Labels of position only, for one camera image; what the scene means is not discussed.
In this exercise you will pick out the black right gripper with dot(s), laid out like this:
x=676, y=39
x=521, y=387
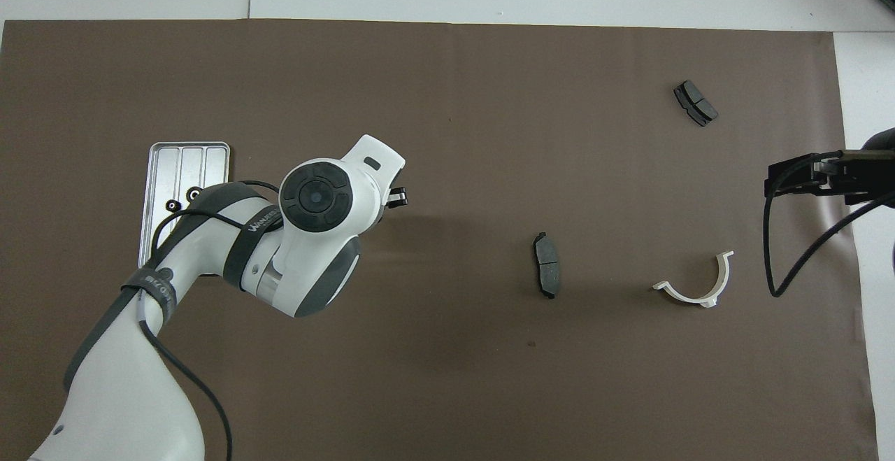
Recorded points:
x=874, y=167

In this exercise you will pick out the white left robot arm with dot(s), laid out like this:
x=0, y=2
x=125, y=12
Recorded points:
x=105, y=391

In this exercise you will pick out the silver metal tray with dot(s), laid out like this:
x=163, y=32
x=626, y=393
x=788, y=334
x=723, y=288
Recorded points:
x=182, y=167

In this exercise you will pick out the brown paper mat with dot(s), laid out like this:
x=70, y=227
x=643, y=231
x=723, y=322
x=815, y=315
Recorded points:
x=447, y=97

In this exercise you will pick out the dark grey brake pad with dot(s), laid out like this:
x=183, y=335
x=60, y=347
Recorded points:
x=547, y=265
x=696, y=103

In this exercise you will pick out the white curved plastic bracket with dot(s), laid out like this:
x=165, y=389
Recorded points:
x=692, y=299

